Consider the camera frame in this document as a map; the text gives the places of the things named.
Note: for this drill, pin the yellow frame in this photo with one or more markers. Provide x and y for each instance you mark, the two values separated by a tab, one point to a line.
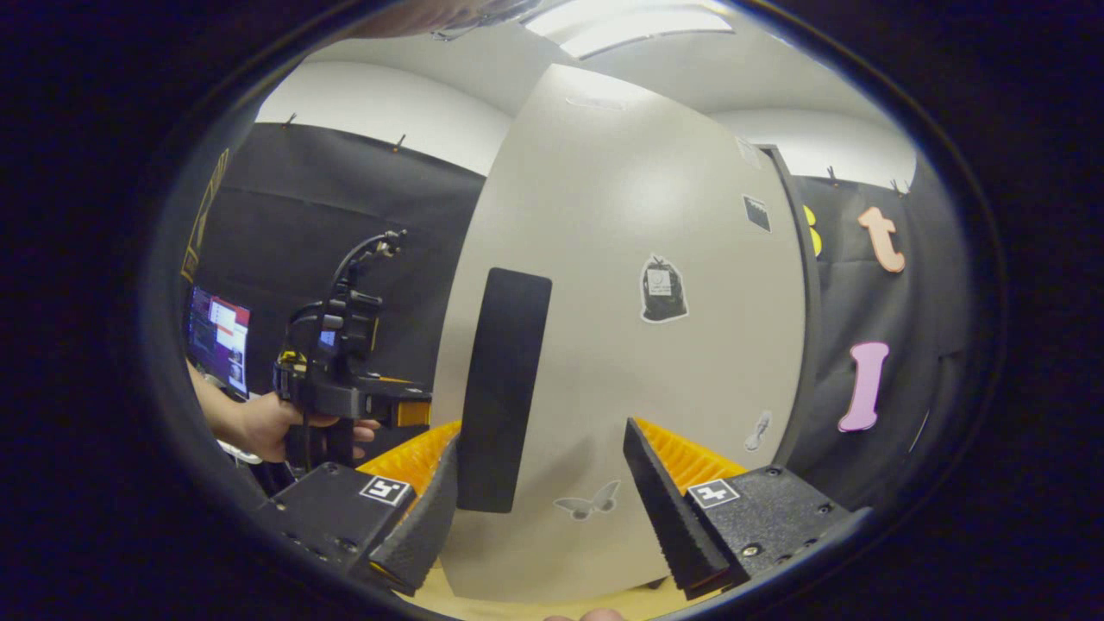
203	216

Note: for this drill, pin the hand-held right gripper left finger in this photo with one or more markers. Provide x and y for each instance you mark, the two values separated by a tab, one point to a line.
423	535

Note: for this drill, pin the grey cabinet door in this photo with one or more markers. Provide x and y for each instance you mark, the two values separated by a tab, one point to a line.
604	388

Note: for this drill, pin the black backdrop cloth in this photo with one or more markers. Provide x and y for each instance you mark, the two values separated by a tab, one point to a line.
285	216

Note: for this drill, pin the large ceiling light panel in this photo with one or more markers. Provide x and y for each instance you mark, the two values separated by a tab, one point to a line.
630	26

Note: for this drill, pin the dark grey cabinet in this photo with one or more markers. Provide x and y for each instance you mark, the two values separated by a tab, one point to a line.
811	345

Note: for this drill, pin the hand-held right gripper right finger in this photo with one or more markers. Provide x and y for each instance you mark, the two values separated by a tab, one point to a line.
668	526

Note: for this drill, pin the computer monitor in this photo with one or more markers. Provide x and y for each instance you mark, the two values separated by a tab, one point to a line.
220	341

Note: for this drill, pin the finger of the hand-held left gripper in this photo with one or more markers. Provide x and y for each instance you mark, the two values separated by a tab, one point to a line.
414	414

